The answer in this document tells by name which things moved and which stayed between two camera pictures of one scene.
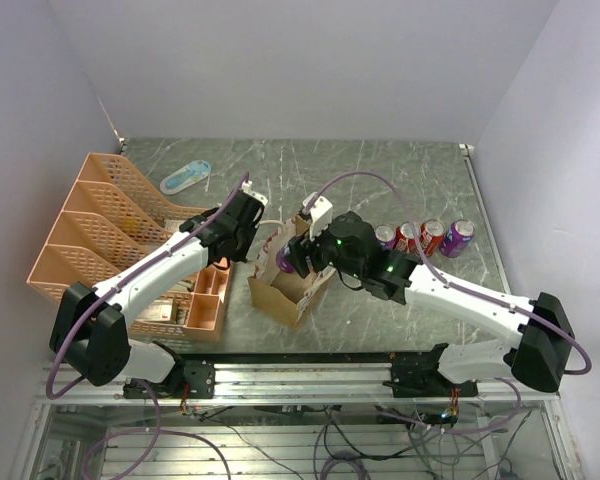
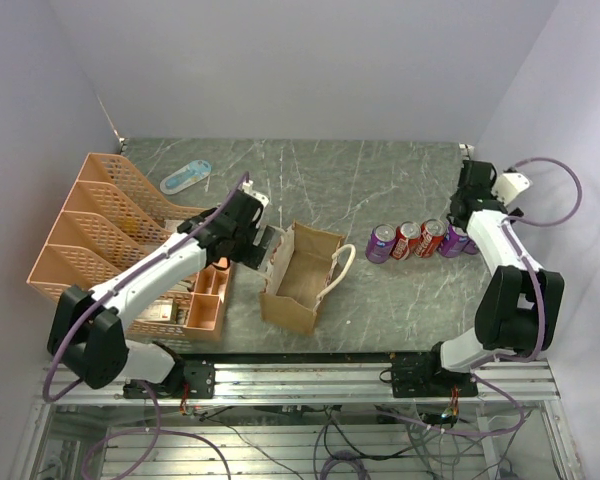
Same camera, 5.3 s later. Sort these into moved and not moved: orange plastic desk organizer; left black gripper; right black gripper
Moved: right black gripper
Not moved: orange plastic desk organizer; left black gripper
